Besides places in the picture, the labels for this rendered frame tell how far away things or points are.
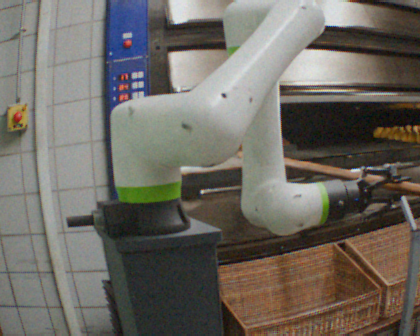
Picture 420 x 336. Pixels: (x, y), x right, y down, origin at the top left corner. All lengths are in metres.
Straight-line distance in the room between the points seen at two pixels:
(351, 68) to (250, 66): 1.46
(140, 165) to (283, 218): 0.31
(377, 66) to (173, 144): 1.70
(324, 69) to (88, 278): 1.20
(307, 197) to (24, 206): 1.22
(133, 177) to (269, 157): 0.36
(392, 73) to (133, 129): 1.73
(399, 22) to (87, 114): 1.47
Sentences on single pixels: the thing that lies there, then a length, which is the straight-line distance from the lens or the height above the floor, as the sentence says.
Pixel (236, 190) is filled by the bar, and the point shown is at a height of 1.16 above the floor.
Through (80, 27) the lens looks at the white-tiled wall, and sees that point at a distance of 2.42.
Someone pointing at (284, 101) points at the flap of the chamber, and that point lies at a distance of 2.42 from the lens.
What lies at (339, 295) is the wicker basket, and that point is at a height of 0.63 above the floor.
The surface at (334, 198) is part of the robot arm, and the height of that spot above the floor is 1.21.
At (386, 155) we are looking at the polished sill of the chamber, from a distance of 2.81.
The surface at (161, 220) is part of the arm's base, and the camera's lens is 1.34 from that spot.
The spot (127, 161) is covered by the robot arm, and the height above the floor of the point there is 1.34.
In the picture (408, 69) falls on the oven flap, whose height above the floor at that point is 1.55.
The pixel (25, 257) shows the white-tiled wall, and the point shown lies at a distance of 2.44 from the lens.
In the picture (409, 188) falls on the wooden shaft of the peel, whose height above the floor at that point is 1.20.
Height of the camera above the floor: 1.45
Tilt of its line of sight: 6 degrees down
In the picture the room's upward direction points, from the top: 5 degrees counter-clockwise
